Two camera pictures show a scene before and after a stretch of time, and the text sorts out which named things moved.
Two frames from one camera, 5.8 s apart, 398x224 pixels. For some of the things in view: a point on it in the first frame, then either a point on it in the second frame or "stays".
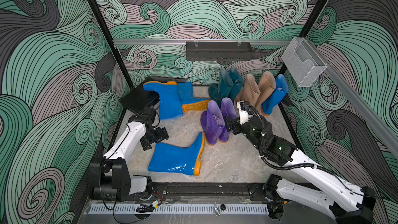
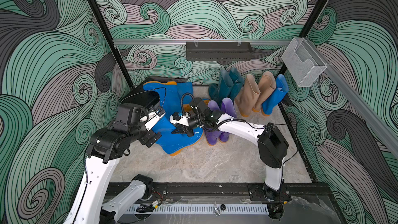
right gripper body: [238, 127] → [194, 123]
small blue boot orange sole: [189, 103] stays
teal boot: [238, 82] stays
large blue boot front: [169, 158] → [172, 143]
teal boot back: [223, 89] stays
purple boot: [212, 123] stays
